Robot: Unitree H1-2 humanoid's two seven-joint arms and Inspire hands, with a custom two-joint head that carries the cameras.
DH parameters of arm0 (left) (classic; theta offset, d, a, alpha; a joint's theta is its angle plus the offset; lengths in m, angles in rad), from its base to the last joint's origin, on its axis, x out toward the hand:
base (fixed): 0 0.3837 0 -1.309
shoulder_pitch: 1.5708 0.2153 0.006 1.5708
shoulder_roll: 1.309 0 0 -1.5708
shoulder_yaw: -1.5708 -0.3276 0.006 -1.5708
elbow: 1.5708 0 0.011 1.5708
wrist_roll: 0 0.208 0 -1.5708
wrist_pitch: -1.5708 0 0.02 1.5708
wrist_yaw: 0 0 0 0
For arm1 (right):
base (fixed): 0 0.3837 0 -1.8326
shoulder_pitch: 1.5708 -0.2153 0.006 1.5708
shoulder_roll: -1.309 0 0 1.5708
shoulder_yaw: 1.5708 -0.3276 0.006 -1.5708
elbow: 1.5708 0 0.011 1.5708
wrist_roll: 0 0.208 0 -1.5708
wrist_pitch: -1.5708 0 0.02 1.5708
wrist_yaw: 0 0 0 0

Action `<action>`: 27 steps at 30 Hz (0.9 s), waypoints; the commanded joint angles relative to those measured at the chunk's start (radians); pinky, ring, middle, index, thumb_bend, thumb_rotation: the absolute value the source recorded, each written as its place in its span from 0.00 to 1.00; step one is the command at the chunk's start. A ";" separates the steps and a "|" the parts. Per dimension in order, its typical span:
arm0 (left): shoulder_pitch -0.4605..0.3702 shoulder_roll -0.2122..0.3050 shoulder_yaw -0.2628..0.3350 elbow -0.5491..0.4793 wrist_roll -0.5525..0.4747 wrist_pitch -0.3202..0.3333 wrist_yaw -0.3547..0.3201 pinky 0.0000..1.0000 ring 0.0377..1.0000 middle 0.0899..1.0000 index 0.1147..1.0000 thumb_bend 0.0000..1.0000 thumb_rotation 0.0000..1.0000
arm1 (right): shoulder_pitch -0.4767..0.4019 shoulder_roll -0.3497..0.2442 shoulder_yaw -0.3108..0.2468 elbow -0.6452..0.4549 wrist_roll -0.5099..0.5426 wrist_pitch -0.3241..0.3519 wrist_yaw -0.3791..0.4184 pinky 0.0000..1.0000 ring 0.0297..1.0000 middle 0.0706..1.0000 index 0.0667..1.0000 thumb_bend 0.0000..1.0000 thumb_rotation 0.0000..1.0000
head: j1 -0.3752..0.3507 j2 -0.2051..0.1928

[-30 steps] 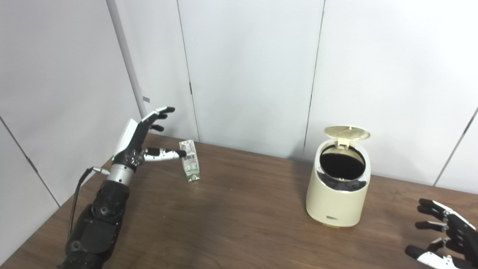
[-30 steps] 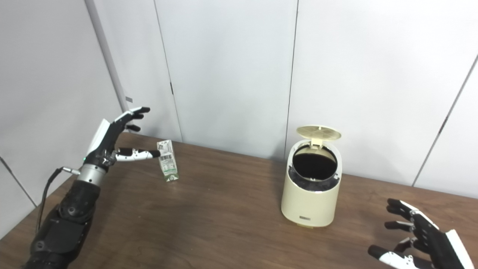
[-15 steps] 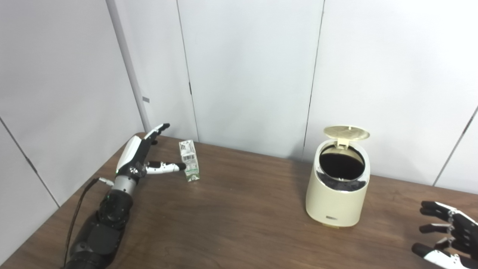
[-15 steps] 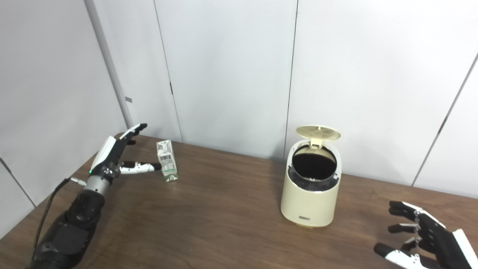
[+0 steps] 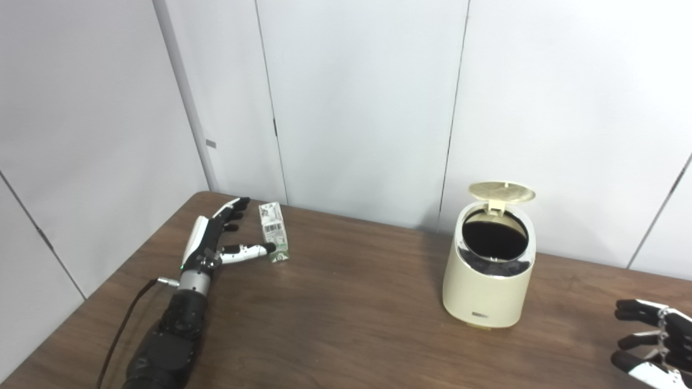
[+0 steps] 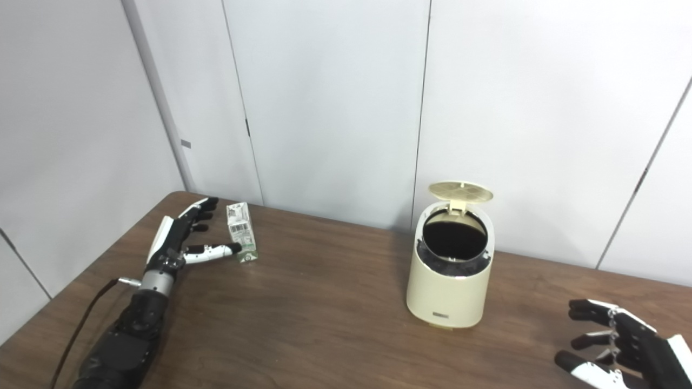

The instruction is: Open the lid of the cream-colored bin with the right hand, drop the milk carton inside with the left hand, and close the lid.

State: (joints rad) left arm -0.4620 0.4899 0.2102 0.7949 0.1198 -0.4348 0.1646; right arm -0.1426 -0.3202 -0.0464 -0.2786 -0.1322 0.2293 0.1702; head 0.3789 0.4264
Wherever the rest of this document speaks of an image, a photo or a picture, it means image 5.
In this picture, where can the cream round bin lid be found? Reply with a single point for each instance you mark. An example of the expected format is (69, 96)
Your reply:
(501, 192)

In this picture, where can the cream-colored bin body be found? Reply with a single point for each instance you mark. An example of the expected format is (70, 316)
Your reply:
(486, 297)

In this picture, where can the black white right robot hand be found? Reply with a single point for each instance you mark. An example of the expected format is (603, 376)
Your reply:
(676, 335)

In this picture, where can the small white green milk carton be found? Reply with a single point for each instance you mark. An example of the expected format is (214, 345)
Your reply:
(274, 229)

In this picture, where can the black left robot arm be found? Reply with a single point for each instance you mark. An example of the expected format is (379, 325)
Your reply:
(167, 346)

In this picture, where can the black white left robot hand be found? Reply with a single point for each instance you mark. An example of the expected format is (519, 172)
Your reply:
(204, 243)

